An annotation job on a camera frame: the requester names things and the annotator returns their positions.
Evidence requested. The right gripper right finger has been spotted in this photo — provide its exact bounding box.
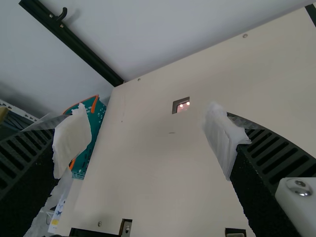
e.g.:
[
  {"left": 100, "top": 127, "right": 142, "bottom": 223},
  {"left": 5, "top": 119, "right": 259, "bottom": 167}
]
[{"left": 201, "top": 100, "right": 316, "bottom": 237}]

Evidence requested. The black post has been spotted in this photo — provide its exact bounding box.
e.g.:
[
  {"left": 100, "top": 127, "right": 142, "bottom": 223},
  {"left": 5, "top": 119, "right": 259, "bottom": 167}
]
[{"left": 18, "top": 0, "right": 124, "bottom": 87}]

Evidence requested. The small square scanner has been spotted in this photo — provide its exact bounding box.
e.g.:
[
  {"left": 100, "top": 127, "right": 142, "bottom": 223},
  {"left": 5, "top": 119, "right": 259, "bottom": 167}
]
[{"left": 172, "top": 96, "right": 191, "bottom": 115}]

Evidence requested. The black strip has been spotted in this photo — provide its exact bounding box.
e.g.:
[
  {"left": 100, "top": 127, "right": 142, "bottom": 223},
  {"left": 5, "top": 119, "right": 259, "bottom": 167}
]
[{"left": 305, "top": 3, "right": 316, "bottom": 28}]

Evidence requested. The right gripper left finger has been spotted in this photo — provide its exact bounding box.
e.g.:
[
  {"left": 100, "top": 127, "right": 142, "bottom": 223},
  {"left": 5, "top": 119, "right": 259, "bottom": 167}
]
[{"left": 0, "top": 102, "right": 93, "bottom": 237}]

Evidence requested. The white plastic packet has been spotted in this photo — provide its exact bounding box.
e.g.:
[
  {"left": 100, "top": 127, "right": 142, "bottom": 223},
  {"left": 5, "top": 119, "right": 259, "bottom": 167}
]
[{"left": 24, "top": 170, "right": 73, "bottom": 237}]

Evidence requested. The teal shopping basket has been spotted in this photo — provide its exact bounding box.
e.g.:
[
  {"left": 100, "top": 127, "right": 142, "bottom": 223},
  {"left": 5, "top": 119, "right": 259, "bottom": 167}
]
[{"left": 61, "top": 95, "right": 108, "bottom": 180}]

